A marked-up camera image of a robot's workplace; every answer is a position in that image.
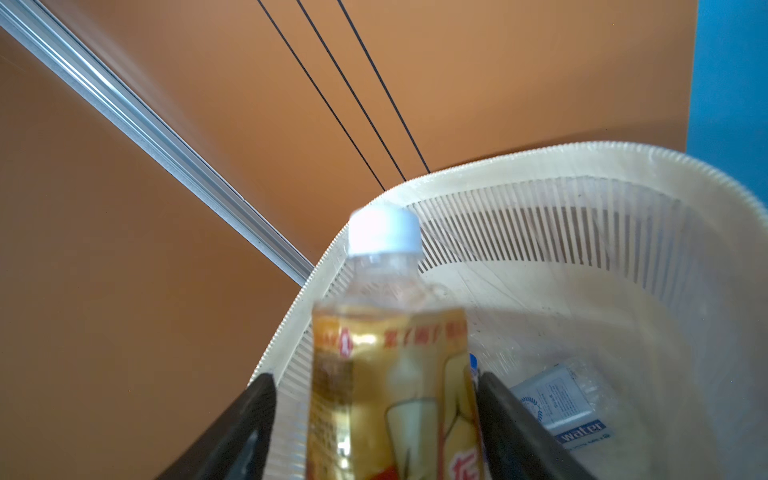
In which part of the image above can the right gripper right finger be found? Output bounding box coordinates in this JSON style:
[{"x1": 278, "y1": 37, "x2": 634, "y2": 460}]
[{"x1": 477, "y1": 372, "x2": 594, "y2": 480}]

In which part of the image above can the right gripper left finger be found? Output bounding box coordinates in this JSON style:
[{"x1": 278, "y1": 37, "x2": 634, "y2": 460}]
[{"x1": 158, "y1": 373, "x2": 277, "y2": 479}]

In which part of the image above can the clear water bottle blue label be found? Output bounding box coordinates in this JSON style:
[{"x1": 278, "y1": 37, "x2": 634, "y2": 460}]
[{"x1": 510, "y1": 358, "x2": 615, "y2": 451}]

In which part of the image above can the yellow tea bottle white cap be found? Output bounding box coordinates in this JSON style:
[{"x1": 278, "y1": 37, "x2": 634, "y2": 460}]
[{"x1": 305, "y1": 204, "x2": 485, "y2": 479}]

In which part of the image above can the cream slatted waste bin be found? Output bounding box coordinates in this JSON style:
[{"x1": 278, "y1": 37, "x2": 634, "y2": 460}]
[{"x1": 248, "y1": 140, "x2": 768, "y2": 480}]

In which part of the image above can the left aluminium frame post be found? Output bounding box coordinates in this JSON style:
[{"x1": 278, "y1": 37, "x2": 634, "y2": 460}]
[{"x1": 1, "y1": 1, "x2": 314, "y2": 285}]

